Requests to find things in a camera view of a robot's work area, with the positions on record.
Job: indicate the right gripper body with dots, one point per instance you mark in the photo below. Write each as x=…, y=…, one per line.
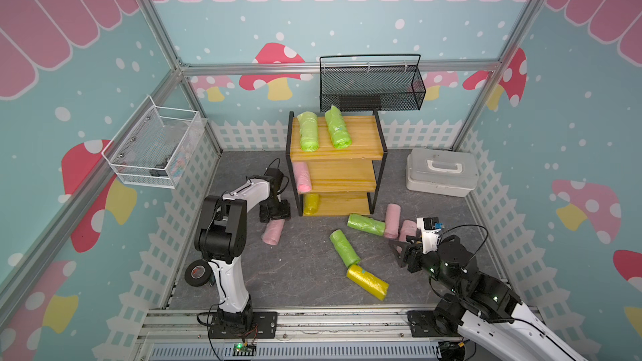
x=416, y=264

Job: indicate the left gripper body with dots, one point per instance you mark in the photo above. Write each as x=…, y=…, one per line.
x=271, y=207

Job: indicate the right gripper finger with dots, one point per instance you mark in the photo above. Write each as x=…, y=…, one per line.
x=398, y=246
x=401, y=256

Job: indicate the pink roll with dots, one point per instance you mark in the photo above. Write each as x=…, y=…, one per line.
x=273, y=232
x=408, y=229
x=302, y=177
x=392, y=221

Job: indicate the yellow roll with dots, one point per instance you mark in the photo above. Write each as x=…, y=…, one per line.
x=311, y=204
x=367, y=281

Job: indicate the green roll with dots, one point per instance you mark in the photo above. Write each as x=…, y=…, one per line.
x=366, y=224
x=338, y=132
x=343, y=247
x=308, y=131

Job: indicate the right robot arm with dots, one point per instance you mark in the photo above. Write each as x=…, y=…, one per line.
x=476, y=307

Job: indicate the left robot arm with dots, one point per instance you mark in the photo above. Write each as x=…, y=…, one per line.
x=221, y=238

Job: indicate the wooden three-tier shelf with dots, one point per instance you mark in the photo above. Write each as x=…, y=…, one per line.
x=348, y=180

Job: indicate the yellow roll front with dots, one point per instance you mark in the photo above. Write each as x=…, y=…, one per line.
x=367, y=281

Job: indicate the white plastic storage box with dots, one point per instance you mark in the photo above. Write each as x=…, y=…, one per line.
x=441, y=172

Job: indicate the black tape roll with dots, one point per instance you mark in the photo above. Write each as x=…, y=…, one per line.
x=198, y=273

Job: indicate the black object in white basket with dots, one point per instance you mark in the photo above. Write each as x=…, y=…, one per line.
x=160, y=170

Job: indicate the green circuit board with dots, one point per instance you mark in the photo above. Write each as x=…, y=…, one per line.
x=244, y=350

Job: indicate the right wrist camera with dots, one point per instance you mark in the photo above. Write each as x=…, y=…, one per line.
x=430, y=228

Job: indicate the white wire mesh basket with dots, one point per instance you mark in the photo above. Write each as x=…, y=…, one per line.
x=155, y=133

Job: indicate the black wire mesh basket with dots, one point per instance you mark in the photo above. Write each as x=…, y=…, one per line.
x=382, y=82

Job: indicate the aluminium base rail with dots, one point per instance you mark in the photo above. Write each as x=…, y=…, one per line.
x=343, y=333

